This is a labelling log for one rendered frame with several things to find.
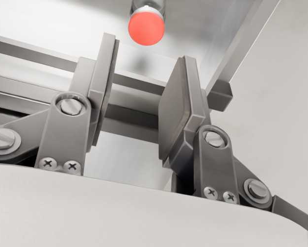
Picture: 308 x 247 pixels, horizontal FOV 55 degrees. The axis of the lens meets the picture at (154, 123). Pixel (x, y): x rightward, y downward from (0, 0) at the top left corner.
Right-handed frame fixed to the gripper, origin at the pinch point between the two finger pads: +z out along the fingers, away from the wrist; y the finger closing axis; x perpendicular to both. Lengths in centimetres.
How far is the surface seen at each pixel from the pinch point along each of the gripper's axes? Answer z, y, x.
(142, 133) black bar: 8.8, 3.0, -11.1
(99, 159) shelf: 10.9, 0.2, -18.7
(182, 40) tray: 10.6, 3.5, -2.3
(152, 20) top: 6.1, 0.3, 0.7
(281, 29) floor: 98, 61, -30
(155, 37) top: 6.0, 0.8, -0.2
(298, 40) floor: 97, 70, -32
